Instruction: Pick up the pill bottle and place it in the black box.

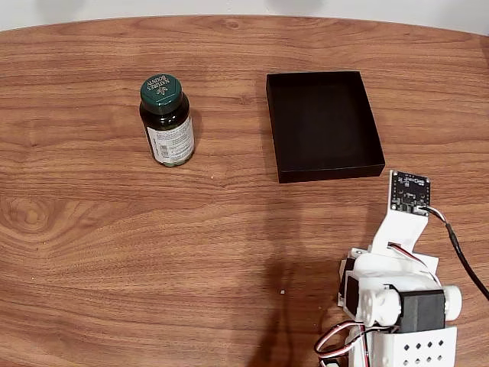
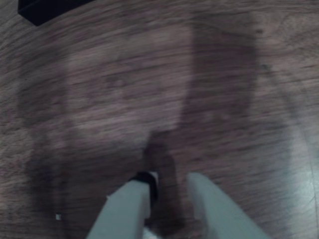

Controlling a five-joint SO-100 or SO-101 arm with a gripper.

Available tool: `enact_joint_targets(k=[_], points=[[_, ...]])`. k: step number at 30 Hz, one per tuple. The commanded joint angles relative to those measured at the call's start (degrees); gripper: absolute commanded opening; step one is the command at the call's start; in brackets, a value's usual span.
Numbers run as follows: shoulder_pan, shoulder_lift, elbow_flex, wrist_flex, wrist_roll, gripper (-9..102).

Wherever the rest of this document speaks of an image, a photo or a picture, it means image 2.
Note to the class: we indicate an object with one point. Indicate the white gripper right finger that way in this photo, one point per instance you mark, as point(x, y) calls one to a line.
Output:
point(216, 211)

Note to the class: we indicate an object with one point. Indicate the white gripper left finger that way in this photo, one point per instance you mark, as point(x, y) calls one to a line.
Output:
point(124, 206)

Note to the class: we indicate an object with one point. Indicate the black shallow box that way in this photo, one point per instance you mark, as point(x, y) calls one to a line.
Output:
point(47, 10)

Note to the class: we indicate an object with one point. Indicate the small white speck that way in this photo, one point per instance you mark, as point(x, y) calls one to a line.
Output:
point(58, 216)

